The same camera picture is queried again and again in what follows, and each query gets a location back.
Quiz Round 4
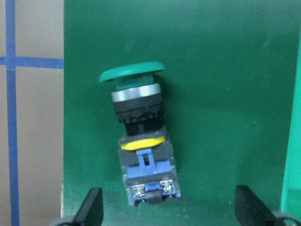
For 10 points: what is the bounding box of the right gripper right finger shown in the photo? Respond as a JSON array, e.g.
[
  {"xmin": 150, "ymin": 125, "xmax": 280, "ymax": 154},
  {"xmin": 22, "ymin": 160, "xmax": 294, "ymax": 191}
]
[{"xmin": 235, "ymin": 185, "xmax": 275, "ymax": 226}]

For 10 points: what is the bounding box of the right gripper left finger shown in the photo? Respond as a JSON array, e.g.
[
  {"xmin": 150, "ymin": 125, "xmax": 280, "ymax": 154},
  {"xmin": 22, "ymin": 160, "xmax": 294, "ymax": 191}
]
[{"xmin": 71, "ymin": 188, "xmax": 104, "ymax": 226}]

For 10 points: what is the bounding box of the green plastic tray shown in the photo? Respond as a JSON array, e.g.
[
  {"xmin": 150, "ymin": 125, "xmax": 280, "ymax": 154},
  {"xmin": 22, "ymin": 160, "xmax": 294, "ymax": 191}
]
[{"xmin": 280, "ymin": 44, "xmax": 301, "ymax": 219}]

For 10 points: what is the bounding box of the green conveyor belt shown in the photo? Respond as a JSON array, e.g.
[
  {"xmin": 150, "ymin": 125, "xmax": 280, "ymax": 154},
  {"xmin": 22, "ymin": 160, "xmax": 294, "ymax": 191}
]
[{"xmin": 63, "ymin": 0, "xmax": 301, "ymax": 226}]

